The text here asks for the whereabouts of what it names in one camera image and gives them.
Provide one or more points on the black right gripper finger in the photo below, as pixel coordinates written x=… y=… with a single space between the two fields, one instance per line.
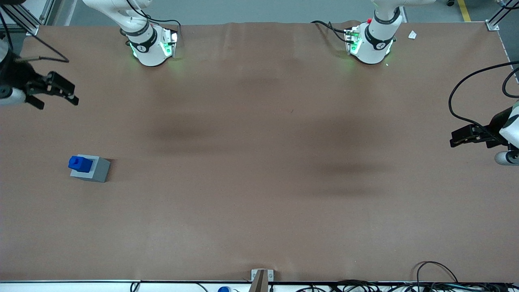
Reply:
x=34 y=101
x=61 y=86

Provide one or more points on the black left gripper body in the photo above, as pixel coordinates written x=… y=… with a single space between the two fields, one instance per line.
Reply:
x=494 y=125

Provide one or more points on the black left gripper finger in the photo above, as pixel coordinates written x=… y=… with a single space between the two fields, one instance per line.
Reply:
x=466 y=131
x=466 y=142

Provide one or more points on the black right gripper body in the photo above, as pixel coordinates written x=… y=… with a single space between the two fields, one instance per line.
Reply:
x=17 y=76

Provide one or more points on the blue plastic part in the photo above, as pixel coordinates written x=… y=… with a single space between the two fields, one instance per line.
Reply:
x=80 y=164

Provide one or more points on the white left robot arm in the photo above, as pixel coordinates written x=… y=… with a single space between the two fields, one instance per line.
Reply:
x=373 y=48

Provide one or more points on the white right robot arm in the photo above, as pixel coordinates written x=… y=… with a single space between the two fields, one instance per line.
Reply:
x=148 y=48

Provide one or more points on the gray square base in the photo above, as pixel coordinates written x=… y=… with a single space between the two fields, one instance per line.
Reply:
x=101 y=170

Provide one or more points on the small white paper tag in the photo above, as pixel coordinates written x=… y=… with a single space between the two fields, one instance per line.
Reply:
x=412 y=35

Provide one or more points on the brown table cover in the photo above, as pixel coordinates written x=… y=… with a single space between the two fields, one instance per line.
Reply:
x=259 y=162

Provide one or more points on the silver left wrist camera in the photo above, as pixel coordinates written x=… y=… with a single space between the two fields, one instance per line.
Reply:
x=507 y=158

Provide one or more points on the aluminium frame profile with bracket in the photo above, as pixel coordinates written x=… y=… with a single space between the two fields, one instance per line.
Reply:
x=492 y=25
x=32 y=29

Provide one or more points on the grey metal bracket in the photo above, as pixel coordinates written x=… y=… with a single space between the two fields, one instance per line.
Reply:
x=271 y=275

